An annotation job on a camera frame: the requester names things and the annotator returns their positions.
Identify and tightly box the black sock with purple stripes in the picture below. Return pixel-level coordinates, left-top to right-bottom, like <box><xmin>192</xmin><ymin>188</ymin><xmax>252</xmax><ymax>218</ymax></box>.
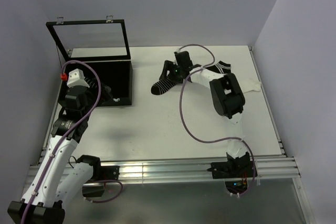
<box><xmin>151</xmin><ymin>78</ymin><xmax>176</xmax><ymax>95</ymax></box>

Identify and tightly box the purple cable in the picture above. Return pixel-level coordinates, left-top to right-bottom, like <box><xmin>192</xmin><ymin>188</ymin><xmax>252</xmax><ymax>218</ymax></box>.
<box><xmin>178</xmin><ymin>44</ymin><xmax>258</xmax><ymax>197</ymax></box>
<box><xmin>19</xmin><ymin>60</ymin><xmax>124</xmax><ymax>224</ymax></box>

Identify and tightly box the black display case base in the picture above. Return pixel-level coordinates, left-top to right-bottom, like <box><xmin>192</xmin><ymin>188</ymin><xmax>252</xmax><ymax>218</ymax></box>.
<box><xmin>65</xmin><ymin>61</ymin><xmax>133</xmax><ymax>106</ymax></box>

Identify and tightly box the aluminium front frame rail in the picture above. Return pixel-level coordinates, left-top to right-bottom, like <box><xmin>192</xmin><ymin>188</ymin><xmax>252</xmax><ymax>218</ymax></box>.
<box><xmin>13</xmin><ymin>155</ymin><xmax>310</xmax><ymax>224</ymax></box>

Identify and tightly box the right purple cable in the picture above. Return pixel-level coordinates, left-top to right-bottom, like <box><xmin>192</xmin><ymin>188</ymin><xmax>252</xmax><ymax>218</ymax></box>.
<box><xmin>178</xmin><ymin>44</ymin><xmax>258</xmax><ymax>197</ymax></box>

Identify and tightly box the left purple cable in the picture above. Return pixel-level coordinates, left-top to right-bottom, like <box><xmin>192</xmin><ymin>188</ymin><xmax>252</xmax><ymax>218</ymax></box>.
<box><xmin>19</xmin><ymin>60</ymin><xmax>124</xmax><ymax>224</ymax></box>

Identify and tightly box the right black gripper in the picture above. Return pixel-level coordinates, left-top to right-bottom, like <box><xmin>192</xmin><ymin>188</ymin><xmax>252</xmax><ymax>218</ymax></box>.
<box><xmin>159</xmin><ymin>60</ymin><xmax>184</xmax><ymax>84</ymax></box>

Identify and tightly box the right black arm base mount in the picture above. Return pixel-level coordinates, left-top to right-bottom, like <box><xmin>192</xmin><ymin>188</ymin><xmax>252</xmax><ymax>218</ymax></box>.
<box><xmin>207</xmin><ymin>161</ymin><xmax>258</xmax><ymax>196</ymax></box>

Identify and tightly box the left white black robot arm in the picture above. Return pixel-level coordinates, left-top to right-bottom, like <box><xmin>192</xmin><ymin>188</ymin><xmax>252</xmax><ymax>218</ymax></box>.
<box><xmin>7</xmin><ymin>84</ymin><xmax>112</xmax><ymax>223</ymax></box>

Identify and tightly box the black white-striped sock white toe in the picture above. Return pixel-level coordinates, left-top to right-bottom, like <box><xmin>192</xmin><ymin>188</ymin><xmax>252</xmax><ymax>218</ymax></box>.
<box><xmin>85</xmin><ymin>77</ymin><xmax>97</xmax><ymax>89</ymax></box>

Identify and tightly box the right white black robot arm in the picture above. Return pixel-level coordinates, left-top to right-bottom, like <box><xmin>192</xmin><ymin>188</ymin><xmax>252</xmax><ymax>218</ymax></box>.
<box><xmin>151</xmin><ymin>51</ymin><xmax>251</xmax><ymax>177</ymax></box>

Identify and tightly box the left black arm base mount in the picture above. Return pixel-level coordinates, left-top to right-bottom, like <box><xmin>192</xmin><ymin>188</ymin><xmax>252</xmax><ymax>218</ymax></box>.
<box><xmin>82</xmin><ymin>165</ymin><xmax>120</xmax><ymax>198</ymax></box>

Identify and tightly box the black glass-panel case lid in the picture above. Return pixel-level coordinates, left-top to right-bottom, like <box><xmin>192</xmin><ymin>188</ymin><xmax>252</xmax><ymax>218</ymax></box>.
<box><xmin>46</xmin><ymin>15</ymin><xmax>131</xmax><ymax>62</ymax></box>

